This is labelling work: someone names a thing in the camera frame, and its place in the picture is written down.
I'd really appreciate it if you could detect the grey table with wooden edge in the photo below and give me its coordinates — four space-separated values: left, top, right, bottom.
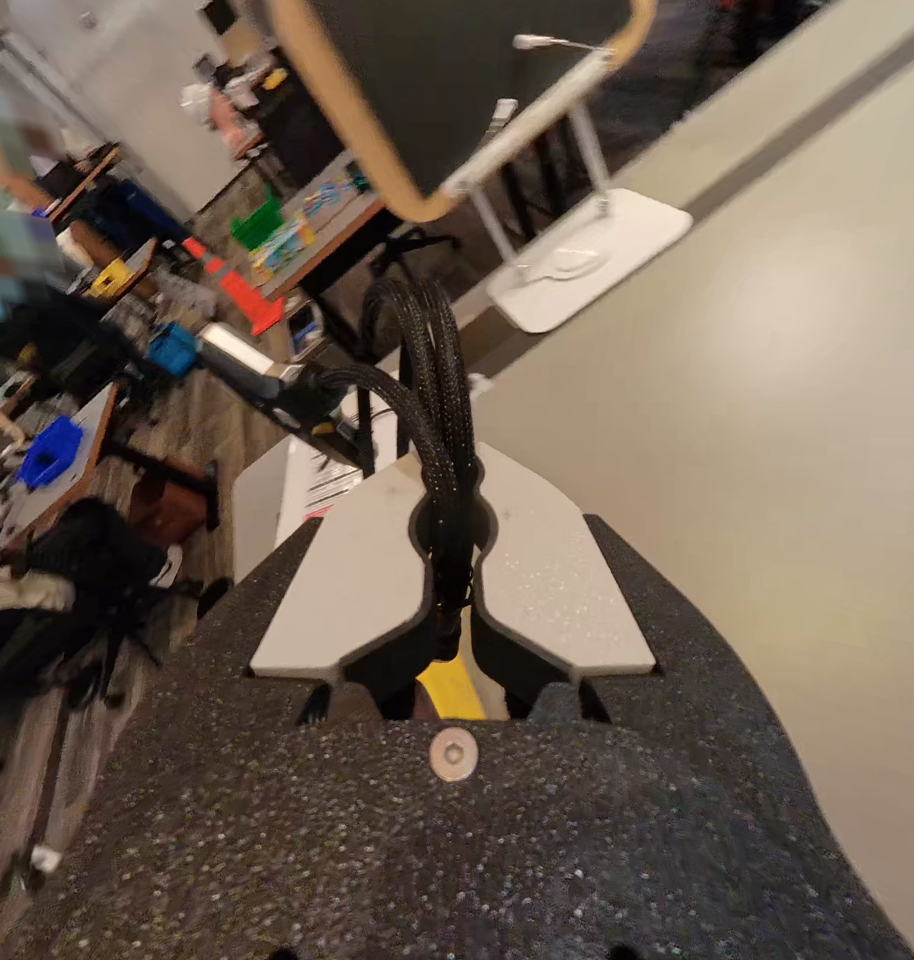
258 150 386 301

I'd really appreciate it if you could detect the colourful packet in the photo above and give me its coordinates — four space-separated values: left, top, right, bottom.
250 217 315 275

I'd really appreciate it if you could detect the black panel with wooden rim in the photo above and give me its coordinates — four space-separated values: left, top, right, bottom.
273 0 656 225

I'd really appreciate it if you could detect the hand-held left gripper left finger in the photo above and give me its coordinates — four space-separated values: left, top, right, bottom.
248 450 439 684

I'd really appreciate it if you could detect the black braided hub cable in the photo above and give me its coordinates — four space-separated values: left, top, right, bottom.
307 273 482 661

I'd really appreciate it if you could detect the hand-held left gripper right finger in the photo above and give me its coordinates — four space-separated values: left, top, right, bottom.
472 441 658 682

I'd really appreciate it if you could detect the silver multiport hub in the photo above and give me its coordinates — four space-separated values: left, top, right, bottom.
198 322 311 402

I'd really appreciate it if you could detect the green plastic bin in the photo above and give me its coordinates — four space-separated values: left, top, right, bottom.
230 187 287 250

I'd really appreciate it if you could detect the blue plastic bin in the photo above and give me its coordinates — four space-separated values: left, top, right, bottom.
18 416 83 489

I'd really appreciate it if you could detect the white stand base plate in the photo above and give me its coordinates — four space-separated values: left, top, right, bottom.
442 33 694 335

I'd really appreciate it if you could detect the orange traffic cone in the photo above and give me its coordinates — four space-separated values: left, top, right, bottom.
183 236 285 336

